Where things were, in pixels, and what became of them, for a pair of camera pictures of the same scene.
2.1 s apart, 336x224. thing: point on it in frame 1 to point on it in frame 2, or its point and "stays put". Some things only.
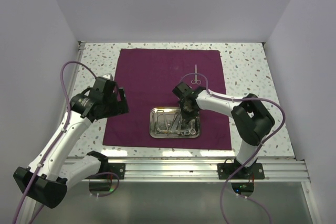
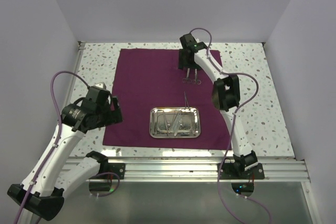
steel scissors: (187, 132) to (187, 80)
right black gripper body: (187, 114) to (187, 63)
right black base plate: (226, 170) stays put
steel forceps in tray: (166, 122) stays put
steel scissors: (193, 82) stays put
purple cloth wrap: (149, 76) stays put
